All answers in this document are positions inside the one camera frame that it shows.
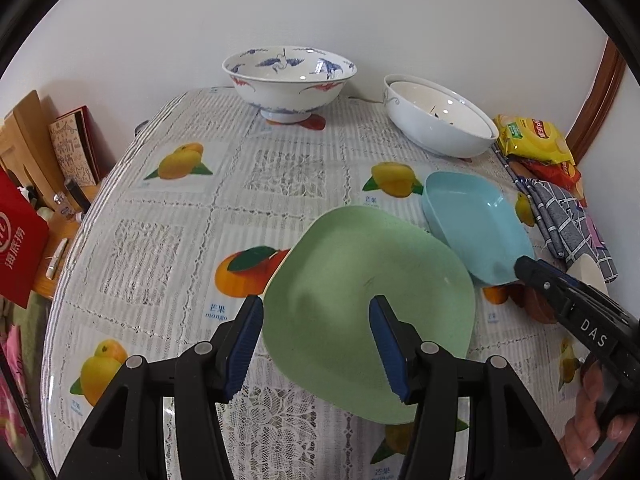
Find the brown dish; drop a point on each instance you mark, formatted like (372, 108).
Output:
(530, 305)

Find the brown snack packet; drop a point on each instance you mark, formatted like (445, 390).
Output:
(522, 171)

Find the light blue plastic plate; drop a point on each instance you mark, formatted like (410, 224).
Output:
(470, 210)

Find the large white ceramic bowl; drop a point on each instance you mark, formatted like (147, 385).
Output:
(440, 135)

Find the blue crane pattern bowl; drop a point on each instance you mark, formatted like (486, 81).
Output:
(280, 95)

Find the green plastic plate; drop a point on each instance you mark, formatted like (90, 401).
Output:
(360, 260)

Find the yellow chip bag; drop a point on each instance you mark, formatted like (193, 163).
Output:
(537, 137)

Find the white pen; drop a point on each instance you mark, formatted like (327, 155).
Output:
(56, 259)

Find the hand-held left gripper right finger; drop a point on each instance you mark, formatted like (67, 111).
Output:
(387, 345)

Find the person's right hand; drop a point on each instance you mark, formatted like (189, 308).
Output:
(585, 410)

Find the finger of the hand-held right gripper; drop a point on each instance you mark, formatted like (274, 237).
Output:
(537, 277)

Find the wooden side table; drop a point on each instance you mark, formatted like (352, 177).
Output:
(70, 230)

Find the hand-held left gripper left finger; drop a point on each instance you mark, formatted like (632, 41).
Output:
(245, 345)

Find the grey checked cloth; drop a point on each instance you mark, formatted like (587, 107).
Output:
(565, 220)

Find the patterned book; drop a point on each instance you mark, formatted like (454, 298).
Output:
(75, 145)

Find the brown cardboard boxes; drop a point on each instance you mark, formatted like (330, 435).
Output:
(30, 130)

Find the pink floral cloth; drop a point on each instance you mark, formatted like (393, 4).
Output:
(15, 360)

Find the brown wooden door frame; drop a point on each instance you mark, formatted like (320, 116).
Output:
(600, 95)

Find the fruit print lace tablecloth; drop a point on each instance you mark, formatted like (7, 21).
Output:
(165, 270)

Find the red chip bag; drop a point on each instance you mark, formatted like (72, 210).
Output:
(560, 172)

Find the plain white bowl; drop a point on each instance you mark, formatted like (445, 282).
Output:
(590, 272)

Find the red box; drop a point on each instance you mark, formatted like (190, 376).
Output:
(20, 240)

